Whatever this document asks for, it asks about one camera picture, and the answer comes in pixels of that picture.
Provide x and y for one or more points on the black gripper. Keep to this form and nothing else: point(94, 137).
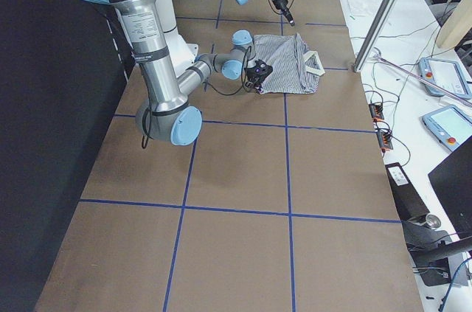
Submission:
point(281, 4)
point(253, 76)

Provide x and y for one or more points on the navy white striped polo shirt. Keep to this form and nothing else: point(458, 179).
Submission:
point(296, 67)

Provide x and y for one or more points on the clear plastic sheet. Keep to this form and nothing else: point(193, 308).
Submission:
point(364, 8)

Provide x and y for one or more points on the far teach pendant tablet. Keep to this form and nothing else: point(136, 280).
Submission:
point(446, 74)

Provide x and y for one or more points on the teach pendant tablet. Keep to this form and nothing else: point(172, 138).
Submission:
point(450, 125)
point(446, 74)

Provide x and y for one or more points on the near teach pendant tablet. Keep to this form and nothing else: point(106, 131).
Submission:
point(450, 125)

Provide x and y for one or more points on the black power adapter box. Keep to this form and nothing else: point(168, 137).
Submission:
point(407, 200)

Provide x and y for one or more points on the black monitor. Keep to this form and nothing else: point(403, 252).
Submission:
point(451, 181)

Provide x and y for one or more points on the aluminium frame post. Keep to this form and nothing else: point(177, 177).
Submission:
point(374, 31)

